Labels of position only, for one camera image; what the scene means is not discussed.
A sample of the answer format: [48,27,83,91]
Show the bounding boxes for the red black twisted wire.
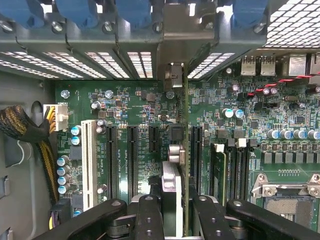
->
[246,73,320,97]

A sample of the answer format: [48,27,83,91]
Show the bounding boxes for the green motherboard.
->
[53,49,320,233]

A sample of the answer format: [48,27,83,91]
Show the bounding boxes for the short black expansion slot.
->
[148,124,160,154]

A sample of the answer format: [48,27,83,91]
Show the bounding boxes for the silver network port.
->
[288,53,308,77]

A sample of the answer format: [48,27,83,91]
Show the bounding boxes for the long black expansion slot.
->
[105,124,119,201]
[126,124,140,204]
[190,124,204,195]

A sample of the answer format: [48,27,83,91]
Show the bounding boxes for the white PCI expansion slot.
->
[80,119,98,213]

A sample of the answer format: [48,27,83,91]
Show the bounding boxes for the black RAM slot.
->
[226,138,237,201]
[235,138,247,201]
[245,138,258,202]

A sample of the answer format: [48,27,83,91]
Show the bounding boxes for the black power connector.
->
[48,198,72,231]

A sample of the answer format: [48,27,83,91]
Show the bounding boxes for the dark RAM stick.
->
[210,142,228,205]

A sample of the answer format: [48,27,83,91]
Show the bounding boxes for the silver USB port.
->
[260,55,277,76]
[240,55,257,76]

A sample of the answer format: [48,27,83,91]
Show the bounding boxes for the CPU socket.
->
[250,172,320,232]

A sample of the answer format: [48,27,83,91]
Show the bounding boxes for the open black PC case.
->
[0,0,320,240]

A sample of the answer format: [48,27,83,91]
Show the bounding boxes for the black yellow braided power cable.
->
[0,104,61,210]

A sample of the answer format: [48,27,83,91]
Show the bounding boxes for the white power connector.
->
[42,103,69,132]

